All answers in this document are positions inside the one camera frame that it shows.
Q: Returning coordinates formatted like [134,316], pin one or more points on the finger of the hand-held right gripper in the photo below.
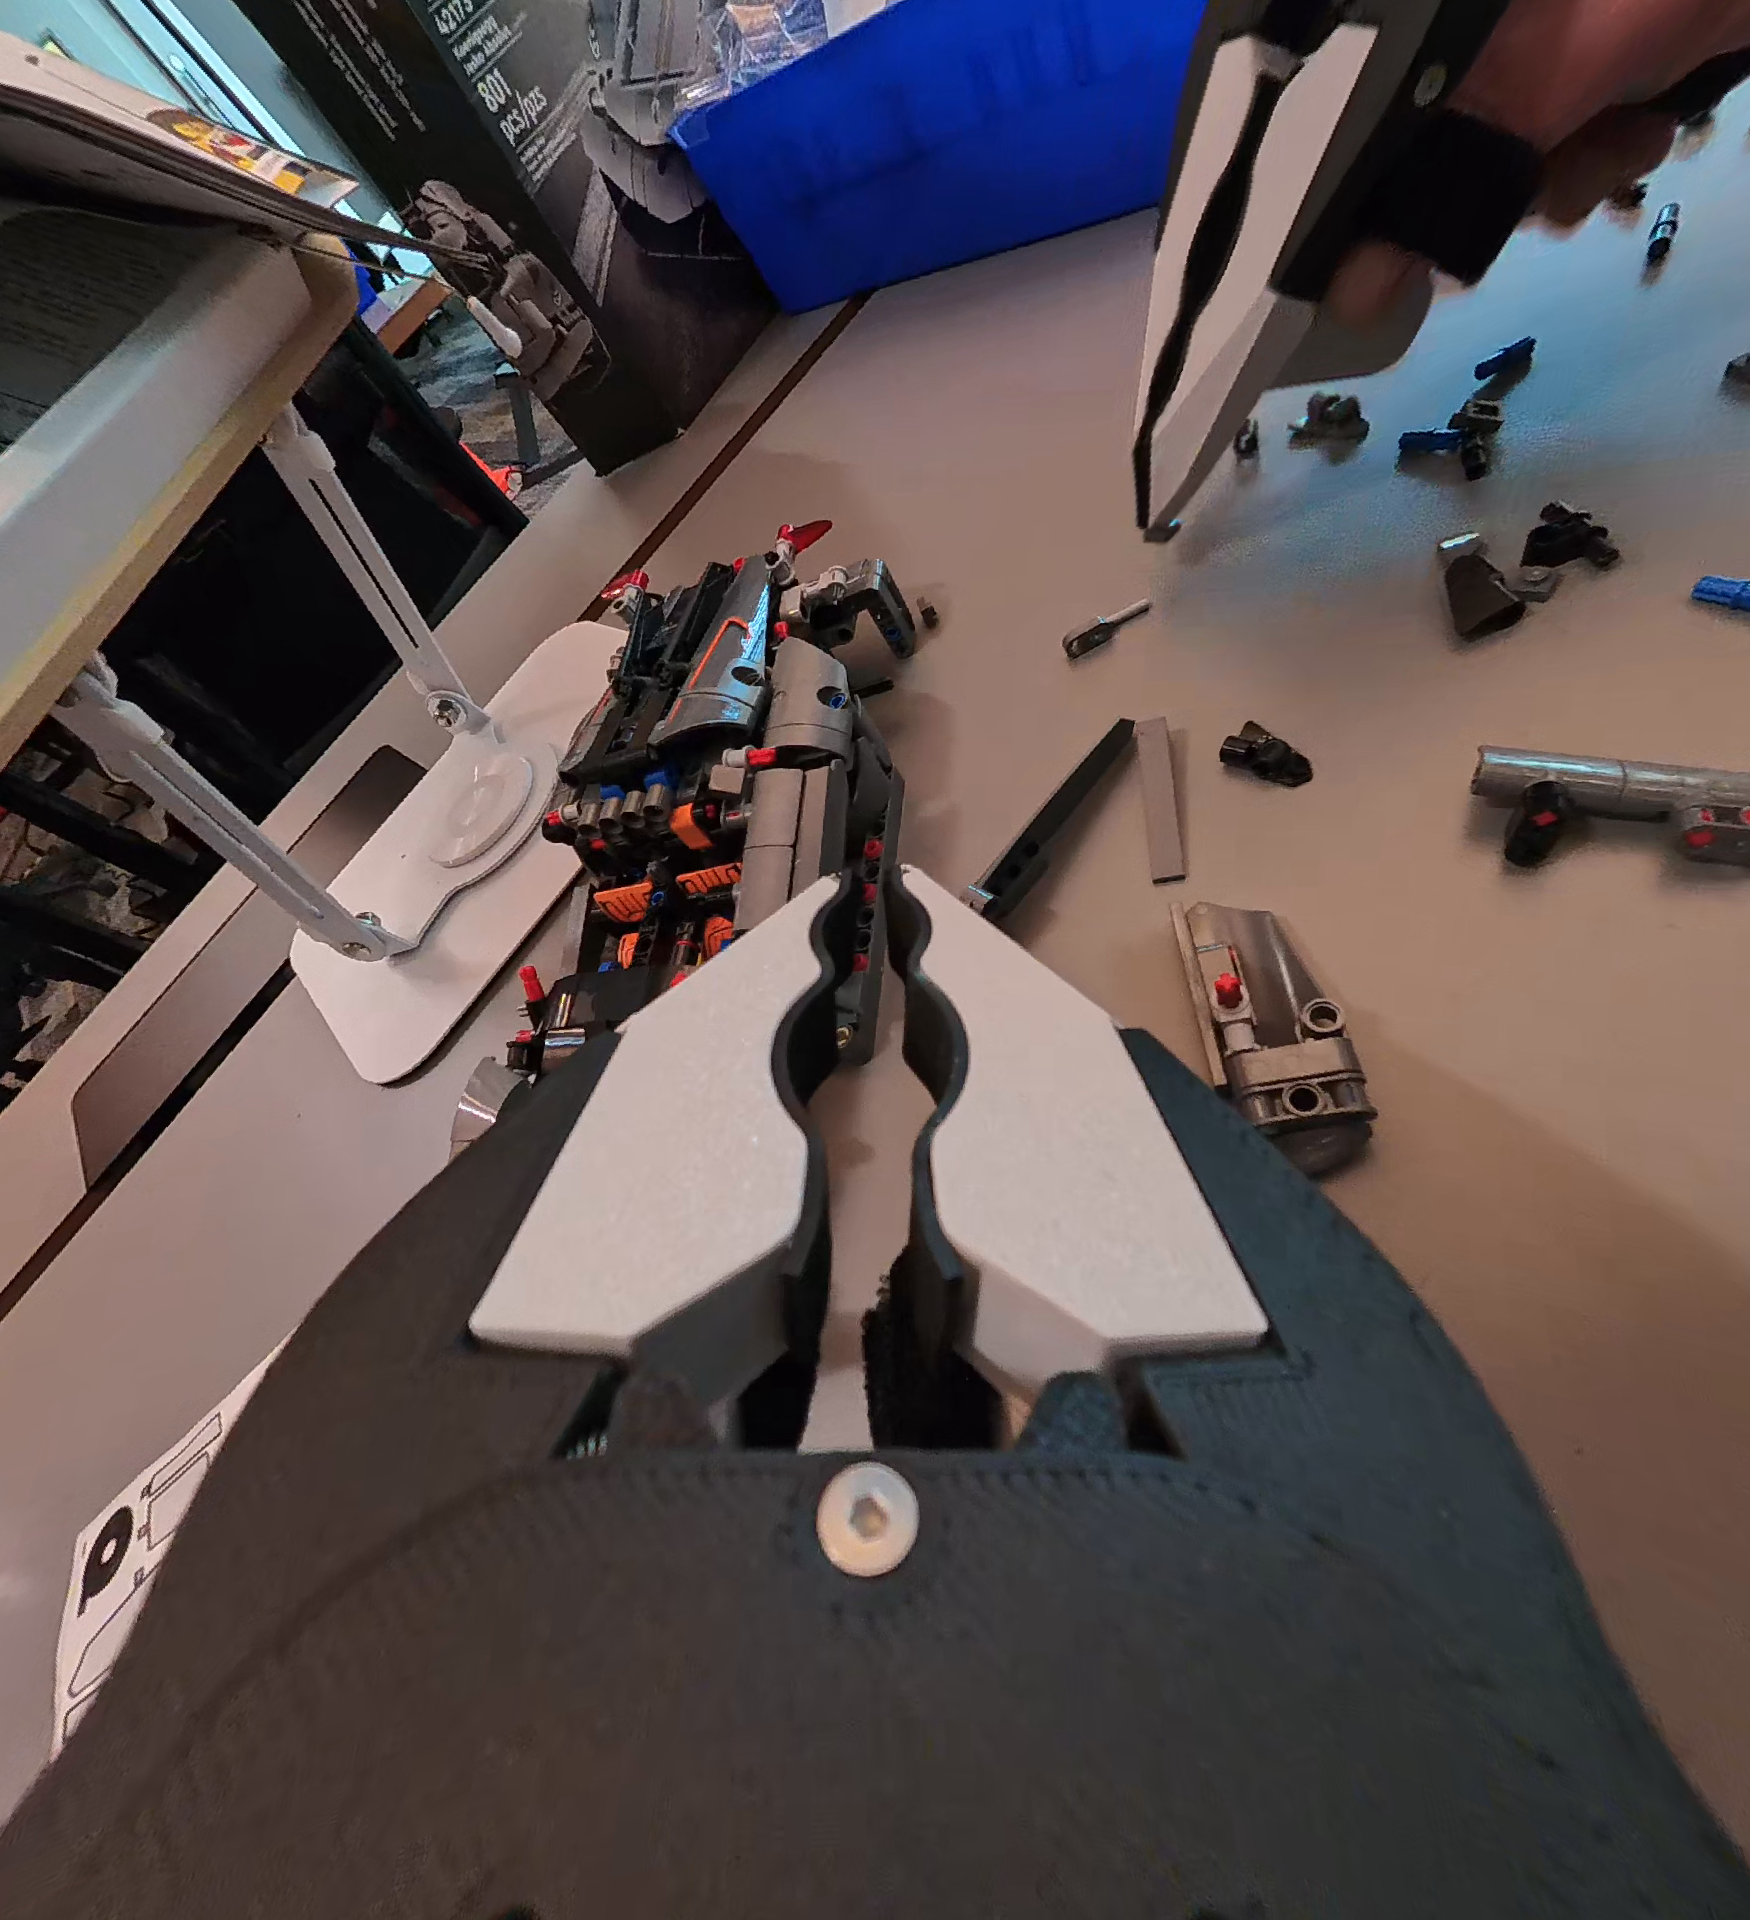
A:
[1186,198]
[1293,184]

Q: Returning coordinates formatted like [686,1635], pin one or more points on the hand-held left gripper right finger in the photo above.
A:
[1102,1199]

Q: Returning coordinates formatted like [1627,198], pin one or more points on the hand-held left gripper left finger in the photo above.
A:
[636,1199]

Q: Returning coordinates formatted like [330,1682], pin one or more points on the grey beam sub-assembly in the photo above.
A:
[1267,1016]

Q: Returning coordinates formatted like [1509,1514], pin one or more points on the toy car model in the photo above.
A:
[798,721]

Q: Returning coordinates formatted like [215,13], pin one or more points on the grey panel with black connector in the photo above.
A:
[1627,779]

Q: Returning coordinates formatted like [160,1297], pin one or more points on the toy set box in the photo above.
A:
[370,91]

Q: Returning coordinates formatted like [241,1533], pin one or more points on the person's right hand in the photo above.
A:
[1611,76]

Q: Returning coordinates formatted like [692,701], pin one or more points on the grey curved panel piece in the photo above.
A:
[1334,418]

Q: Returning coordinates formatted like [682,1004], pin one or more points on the plain blue bin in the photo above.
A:
[939,165]

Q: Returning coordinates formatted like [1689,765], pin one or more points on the short blue pin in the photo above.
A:
[1502,357]

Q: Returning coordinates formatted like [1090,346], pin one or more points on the blue pin with black connector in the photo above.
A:
[1476,433]

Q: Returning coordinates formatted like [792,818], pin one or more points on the white book stand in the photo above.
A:
[414,972]

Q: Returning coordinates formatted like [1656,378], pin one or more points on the grey triangular panel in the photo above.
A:
[1056,818]

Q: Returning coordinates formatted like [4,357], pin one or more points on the black cross-shaped connector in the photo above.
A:
[1565,537]

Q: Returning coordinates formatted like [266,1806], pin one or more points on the dark grey toy piece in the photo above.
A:
[1487,605]

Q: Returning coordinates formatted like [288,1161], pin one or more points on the black rounded piece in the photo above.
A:
[1267,749]

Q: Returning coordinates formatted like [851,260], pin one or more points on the long blue axle pin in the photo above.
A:
[1746,599]

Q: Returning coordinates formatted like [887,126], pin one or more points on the tan background table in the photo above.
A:
[4,765]

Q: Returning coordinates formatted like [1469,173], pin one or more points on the instruction booklet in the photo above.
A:
[92,118]

